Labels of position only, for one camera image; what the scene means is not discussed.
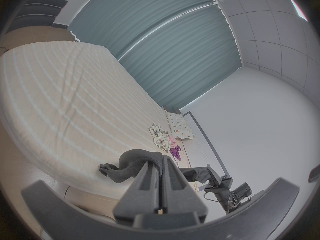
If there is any black T-shirt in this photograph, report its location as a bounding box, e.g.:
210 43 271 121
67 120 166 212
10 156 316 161
99 149 213 184

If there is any dark grey chest of drawers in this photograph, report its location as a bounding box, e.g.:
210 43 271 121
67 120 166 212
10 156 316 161
7 0 68 33

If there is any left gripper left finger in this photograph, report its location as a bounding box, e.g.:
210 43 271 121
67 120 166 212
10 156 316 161
113 162 161 221

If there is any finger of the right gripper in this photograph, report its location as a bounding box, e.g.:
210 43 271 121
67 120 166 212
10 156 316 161
206 164 222 186

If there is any grey bedside table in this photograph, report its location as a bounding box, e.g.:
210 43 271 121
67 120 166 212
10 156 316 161
162 105 182 115

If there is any bed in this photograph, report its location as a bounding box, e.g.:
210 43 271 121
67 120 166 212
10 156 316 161
0 41 229 219

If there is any white printed pillow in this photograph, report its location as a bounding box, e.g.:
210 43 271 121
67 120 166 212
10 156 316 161
166 111 196 140

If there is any blue-green curtain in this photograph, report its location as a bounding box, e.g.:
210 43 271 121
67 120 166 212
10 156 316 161
117 3 243 109
67 0 216 61

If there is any white printed pyjama garment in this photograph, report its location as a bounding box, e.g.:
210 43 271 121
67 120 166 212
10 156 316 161
149 123 172 149

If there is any purple garment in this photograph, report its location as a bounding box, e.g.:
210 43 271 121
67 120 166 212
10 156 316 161
170 146 182 160

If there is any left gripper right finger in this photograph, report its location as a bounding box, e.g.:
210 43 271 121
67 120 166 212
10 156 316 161
162 155 208 221

